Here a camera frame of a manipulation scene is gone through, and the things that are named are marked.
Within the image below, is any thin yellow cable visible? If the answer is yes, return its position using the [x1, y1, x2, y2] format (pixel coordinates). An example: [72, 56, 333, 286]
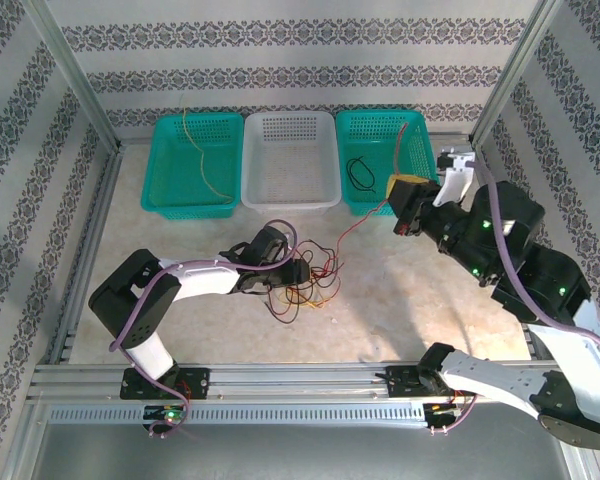
[179, 92, 235, 205]
[273, 282, 332, 312]

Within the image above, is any aluminium rear rail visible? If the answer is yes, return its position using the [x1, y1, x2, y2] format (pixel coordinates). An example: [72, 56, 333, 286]
[117, 131, 476, 150]

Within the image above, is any grey metal sheet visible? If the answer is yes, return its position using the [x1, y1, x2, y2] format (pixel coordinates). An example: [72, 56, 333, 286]
[9, 399, 596, 480]

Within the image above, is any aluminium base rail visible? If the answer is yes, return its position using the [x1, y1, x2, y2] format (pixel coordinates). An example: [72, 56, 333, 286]
[27, 362, 574, 404]

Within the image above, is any slotted metal cable duct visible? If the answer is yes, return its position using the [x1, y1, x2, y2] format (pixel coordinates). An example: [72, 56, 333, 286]
[47, 402, 429, 426]

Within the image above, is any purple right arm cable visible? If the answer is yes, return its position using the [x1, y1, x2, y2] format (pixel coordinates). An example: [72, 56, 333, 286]
[428, 158, 600, 437]

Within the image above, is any small circuit board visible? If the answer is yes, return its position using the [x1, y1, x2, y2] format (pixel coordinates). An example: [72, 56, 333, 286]
[143, 405, 189, 432]
[424, 402, 465, 434]

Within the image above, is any teal plastic basket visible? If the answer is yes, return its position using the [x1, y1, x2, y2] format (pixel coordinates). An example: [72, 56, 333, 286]
[139, 112, 245, 222]
[334, 109, 442, 217]

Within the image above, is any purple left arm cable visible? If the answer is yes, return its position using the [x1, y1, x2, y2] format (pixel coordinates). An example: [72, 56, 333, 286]
[110, 218, 302, 440]

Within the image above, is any aluminium side rail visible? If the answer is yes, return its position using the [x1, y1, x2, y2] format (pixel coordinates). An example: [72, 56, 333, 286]
[47, 147, 126, 366]
[467, 142, 556, 366]

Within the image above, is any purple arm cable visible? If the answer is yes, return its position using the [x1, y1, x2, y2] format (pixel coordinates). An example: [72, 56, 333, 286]
[110, 218, 302, 440]
[428, 158, 600, 437]

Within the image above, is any aluminium frame post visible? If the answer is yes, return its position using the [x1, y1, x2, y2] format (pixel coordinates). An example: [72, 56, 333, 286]
[22, 0, 125, 154]
[467, 0, 566, 149]

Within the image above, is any white plastic basket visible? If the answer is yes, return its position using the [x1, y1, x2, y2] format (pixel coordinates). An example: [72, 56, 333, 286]
[239, 111, 342, 217]

